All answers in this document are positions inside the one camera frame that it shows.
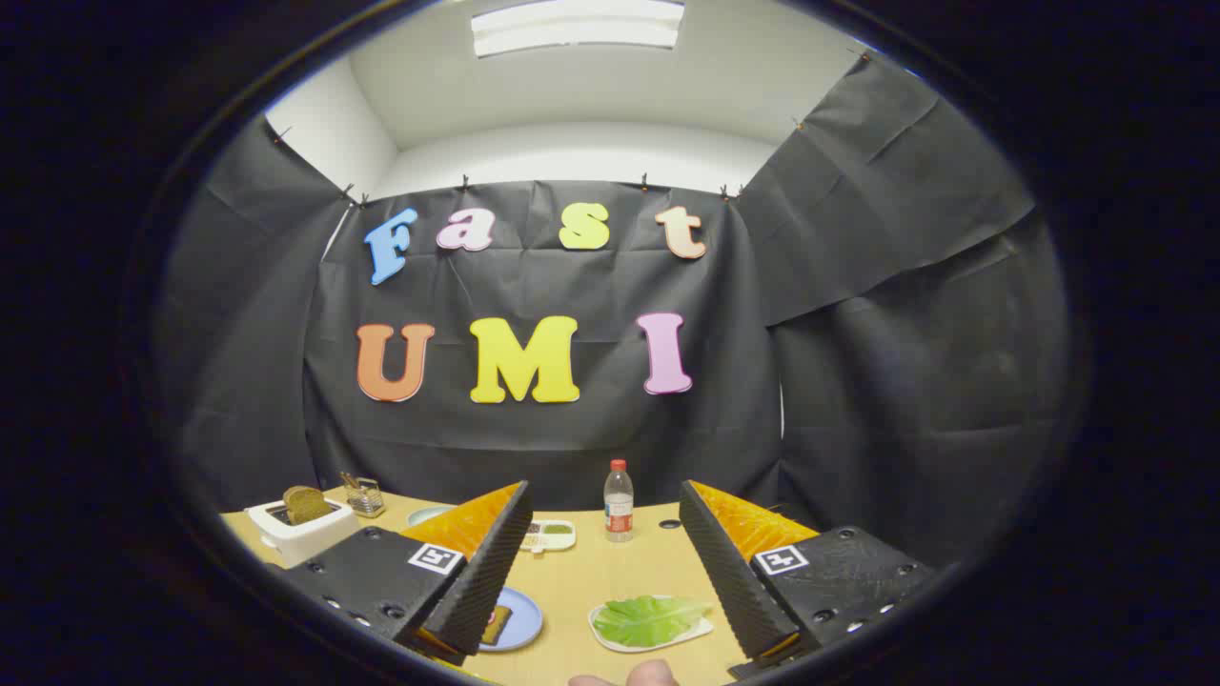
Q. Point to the brown bread slice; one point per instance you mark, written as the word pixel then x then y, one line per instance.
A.
pixel 307 503

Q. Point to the blue plate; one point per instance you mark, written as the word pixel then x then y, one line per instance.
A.
pixel 524 619

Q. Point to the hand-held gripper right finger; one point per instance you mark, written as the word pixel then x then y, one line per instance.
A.
pixel 729 572

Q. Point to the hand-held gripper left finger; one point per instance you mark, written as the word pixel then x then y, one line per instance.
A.
pixel 481 572

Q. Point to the ceiling light panel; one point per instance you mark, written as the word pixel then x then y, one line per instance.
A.
pixel 577 27

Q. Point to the small toast piece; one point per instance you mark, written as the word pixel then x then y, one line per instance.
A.
pixel 496 624

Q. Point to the white toaster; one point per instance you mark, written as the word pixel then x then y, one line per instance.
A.
pixel 305 538

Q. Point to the white rectangular plate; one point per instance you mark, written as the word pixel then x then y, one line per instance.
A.
pixel 701 631

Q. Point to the green lettuce leaf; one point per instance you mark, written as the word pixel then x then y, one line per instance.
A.
pixel 648 619

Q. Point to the white divided seasoning tray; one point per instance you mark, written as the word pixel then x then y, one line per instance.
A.
pixel 553 535

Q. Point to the light green plate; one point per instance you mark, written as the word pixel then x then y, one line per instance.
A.
pixel 424 515

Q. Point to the clear bottle with red cap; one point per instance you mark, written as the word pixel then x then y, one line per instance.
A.
pixel 619 505

